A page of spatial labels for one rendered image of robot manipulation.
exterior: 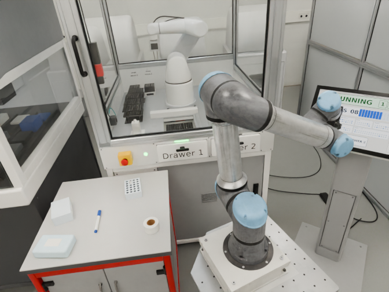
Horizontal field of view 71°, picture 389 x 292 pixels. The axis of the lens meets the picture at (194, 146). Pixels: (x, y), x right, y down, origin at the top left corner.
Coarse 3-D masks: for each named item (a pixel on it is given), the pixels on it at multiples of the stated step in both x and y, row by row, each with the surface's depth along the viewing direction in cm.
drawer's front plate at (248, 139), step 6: (240, 138) 159; (246, 138) 160; (252, 138) 160; (258, 138) 160; (246, 144) 162; (252, 144) 162; (258, 144) 163; (240, 150) 163; (246, 150) 164; (252, 150) 164; (258, 150) 165
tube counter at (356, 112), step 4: (352, 108) 137; (356, 108) 136; (360, 108) 135; (352, 112) 136; (356, 112) 136; (360, 112) 135; (364, 112) 134; (368, 112) 133; (372, 112) 132; (376, 112) 132; (380, 112) 131; (384, 112) 130; (388, 112) 129; (360, 116) 134; (364, 116) 134; (368, 116) 133; (372, 116) 132; (376, 116) 131; (380, 116) 131; (384, 116) 130; (388, 116) 129; (380, 120) 130; (384, 120) 130; (388, 120) 129
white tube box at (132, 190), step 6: (126, 180) 152; (132, 180) 152; (138, 180) 152; (126, 186) 149; (132, 186) 148; (138, 186) 148; (126, 192) 144; (132, 192) 143; (138, 192) 143; (126, 198) 143; (132, 198) 144
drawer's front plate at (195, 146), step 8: (168, 144) 157; (176, 144) 157; (184, 144) 157; (192, 144) 158; (200, 144) 158; (160, 152) 158; (168, 152) 159; (176, 152) 159; (184, 152) 160; (160, 160) 161; (168, 160) 162
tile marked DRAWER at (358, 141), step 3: (348, 135) 135; (351, 135) 135; (354, 138) 134; (357, 138) 133; (360, 138) 133; (363, 138) 132; (366, 138) 131; (354, 141) 134; (357, 141) 133; (360, 141) 132; (363, 141) 132; (366, 141) 131; (354, 144) 133; (357, 144) 133; (360, 144) 132; (363, 144) 132; (366, 144) 131
